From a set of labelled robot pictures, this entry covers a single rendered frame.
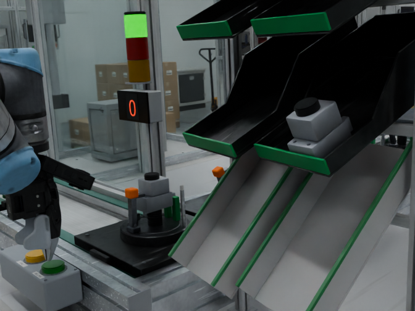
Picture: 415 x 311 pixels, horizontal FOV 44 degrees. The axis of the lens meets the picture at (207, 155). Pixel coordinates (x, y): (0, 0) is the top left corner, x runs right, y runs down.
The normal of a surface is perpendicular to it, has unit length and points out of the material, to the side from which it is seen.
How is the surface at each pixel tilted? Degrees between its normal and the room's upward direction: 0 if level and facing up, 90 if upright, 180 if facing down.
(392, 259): 0
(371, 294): 0
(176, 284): 90
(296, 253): 45
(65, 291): 90
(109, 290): 90
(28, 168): 130
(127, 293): 0
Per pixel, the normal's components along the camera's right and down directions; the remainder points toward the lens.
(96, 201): -0.74, 0.18
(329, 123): 0.54, 0.15
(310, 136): -0.74, 0.55
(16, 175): 0.62, 0.71
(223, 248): -0.63, -0.58
